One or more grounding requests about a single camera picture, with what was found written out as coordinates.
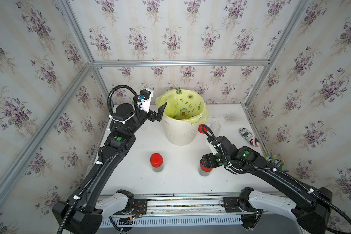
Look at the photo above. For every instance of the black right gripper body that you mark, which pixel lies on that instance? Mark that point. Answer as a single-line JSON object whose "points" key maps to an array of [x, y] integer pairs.
{"points": [[218, 160]]}

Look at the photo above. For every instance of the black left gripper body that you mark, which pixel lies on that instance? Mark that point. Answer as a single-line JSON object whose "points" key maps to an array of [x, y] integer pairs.
{"points": [[150, 115]]}

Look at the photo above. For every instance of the red-lid tea jar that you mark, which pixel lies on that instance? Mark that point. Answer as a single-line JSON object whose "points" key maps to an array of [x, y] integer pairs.
{"points": [[156, 161], [203, 171], [215, 128]]}

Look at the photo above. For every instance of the red jar lid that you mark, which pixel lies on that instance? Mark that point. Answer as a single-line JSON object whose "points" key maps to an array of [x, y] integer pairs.
{"points": [[203, 129]]}

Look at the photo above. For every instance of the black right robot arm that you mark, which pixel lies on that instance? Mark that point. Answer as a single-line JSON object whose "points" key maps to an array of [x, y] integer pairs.
{"points": [[308, 206]]}

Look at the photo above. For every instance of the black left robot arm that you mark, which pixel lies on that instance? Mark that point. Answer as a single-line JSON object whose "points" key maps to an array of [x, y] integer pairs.
{"points": [[81, 213]]}

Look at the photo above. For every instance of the white trash bin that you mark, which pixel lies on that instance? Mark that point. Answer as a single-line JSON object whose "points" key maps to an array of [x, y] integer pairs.
{"points": [[179, 132]]}

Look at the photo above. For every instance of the flag patterned can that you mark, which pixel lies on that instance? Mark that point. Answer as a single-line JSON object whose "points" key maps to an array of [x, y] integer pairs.
{"points": [[249, 137]]}

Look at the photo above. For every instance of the coloured markers bundle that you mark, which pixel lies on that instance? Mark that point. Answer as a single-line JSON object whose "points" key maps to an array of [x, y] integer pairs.
{"points": [[277, 161]]}

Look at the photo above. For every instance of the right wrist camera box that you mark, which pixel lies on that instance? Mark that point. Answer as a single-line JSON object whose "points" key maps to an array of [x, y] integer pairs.
{"points": [[213, 146]]}

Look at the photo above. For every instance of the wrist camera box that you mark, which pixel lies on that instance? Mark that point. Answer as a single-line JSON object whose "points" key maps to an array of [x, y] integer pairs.
{"points": [[213, 146], [145, 97]]}

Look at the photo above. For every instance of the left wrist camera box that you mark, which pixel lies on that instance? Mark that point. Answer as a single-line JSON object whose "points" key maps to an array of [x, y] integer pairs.
{"points": [[145, 97]]}

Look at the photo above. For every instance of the aluminium rail frame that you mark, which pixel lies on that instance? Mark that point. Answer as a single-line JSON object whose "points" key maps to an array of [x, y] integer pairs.
{"points": [[174, 205]]}

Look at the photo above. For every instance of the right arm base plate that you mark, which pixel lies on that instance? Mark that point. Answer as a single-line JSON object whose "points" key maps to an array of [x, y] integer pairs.
{"points": [[235, 204]]}

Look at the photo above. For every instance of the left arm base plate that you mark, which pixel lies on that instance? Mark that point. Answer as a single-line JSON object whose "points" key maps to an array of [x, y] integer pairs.
{"points": [[137, 208]]}

